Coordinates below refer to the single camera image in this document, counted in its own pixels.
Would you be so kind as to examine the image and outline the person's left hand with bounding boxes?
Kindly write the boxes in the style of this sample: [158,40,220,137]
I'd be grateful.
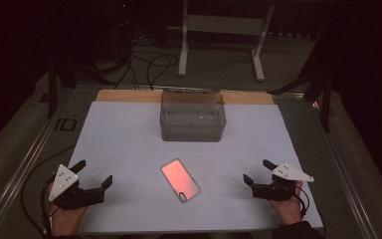
[44,182,89,237]

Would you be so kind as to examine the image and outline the white table sheet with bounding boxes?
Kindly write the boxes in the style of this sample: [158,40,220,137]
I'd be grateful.
[44,101,324,234]

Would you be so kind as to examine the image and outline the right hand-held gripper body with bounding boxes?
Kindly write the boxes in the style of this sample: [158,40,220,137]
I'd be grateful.
[251,161,315,202]

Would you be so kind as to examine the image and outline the clear grey plastic box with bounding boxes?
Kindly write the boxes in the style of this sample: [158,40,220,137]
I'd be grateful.
[158,89,227,143]

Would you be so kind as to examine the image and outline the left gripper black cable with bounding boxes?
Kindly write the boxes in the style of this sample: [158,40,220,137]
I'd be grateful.
[20,143,78,238]

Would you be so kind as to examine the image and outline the person's right hand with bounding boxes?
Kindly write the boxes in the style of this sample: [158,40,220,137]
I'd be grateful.
[269,180,304,227]

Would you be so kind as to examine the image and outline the metal floor rail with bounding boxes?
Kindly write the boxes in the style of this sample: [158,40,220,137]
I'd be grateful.
[273,93,381,239]
[0,89,76,239]

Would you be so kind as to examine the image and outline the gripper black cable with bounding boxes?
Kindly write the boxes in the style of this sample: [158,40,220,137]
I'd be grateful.
[292,189,311,222]
[20,143,78,238]

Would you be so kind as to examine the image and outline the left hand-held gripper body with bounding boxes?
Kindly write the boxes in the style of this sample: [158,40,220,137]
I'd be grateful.
[48,163,106,211]

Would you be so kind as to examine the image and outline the white metal stand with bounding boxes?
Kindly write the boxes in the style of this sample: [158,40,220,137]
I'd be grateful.
[177,0,276,83]

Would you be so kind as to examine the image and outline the pink smartphone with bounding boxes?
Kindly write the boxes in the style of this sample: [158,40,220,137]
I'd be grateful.
[160,157,202,203]

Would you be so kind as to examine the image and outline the black floor cables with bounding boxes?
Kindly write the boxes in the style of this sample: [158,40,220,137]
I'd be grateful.
[110,31,180,92]

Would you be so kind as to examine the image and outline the black floor stand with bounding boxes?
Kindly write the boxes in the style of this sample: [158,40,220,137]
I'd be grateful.
[268,34,333,133]
[46,54,79,120]

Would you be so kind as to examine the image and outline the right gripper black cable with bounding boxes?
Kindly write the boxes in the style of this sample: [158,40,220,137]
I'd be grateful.
[292,189,311,222]

